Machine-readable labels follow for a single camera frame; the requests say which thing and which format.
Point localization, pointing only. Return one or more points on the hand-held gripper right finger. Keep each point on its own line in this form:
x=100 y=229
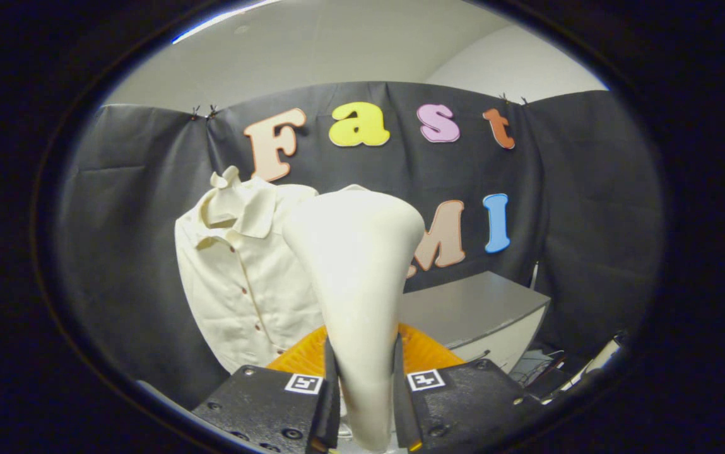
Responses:
x=463 y=400

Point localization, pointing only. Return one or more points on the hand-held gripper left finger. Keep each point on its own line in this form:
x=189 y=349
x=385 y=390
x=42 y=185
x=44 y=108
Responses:
x=274 y=403

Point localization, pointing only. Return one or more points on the cream button-up shirt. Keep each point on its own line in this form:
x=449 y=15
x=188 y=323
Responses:
x=236 y=296

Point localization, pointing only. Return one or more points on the white cabinet with grey top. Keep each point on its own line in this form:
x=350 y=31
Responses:
x=476 y=302

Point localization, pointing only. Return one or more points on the white cylindrical device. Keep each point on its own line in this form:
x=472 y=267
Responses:
x=602 y=356

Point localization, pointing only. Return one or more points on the white plastic hanger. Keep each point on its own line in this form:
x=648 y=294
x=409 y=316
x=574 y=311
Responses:
x=226 y=180

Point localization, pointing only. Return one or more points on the black backdrop cloth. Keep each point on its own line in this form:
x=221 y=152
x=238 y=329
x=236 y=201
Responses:
x=589 y=208

